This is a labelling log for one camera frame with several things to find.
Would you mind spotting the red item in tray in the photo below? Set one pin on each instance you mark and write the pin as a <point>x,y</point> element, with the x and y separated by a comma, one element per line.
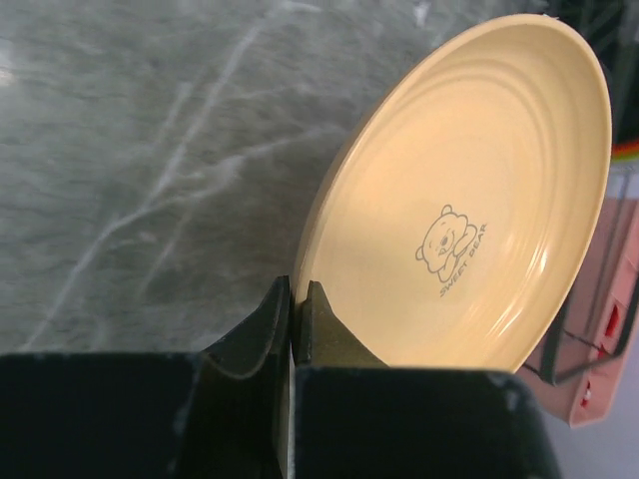
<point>611,328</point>
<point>587,395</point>

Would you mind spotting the beige plate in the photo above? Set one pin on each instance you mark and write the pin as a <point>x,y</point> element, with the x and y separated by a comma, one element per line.
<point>451,226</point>

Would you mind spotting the pink divided tray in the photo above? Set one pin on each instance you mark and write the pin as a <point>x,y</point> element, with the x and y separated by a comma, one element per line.
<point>570,352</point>

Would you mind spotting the orange plate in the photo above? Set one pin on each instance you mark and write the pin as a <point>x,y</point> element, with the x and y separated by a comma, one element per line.
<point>626,148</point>

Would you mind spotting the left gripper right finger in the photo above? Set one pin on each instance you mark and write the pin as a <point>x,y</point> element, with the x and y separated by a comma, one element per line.
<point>357,418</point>

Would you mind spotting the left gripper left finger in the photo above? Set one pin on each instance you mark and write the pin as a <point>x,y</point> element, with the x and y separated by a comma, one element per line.
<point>218,413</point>

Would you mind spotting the green plate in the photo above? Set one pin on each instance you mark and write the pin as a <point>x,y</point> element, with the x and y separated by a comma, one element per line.
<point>628,157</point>

